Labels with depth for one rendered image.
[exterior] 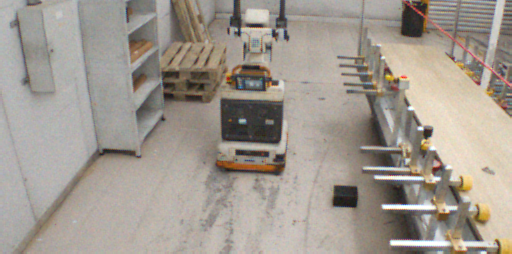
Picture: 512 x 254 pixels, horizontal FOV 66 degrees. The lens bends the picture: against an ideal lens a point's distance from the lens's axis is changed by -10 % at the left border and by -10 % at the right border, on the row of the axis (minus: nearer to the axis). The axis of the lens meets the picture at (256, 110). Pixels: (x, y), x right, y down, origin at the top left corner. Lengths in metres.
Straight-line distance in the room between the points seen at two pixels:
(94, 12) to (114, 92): 0.76
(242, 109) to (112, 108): 1.26
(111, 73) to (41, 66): 0.98
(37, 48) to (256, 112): 1.85
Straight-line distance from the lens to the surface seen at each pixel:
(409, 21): 9.32
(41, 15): 3.11
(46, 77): 3.23
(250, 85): 3.59
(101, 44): 3.98
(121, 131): 4.24
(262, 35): 3.85
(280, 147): 3.81
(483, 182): 2.51
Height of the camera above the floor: 2.13
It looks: 24 degrees down
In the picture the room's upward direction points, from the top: straight up
